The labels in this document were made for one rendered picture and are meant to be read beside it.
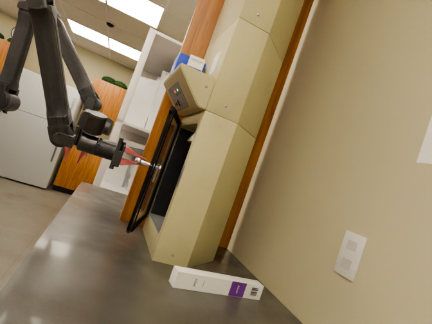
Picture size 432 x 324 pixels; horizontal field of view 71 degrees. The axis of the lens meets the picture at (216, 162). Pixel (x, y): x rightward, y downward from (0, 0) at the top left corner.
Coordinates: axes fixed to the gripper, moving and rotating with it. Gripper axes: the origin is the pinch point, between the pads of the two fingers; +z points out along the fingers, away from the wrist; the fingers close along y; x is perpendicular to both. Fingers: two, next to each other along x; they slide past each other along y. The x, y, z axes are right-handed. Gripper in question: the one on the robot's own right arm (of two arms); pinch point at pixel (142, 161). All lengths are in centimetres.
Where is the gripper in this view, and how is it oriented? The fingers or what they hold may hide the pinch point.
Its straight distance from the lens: 101.1
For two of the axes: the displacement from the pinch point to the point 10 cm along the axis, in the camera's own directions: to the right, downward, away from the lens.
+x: -3.1, -0.8, 9.5
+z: 8.9, 3.2, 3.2
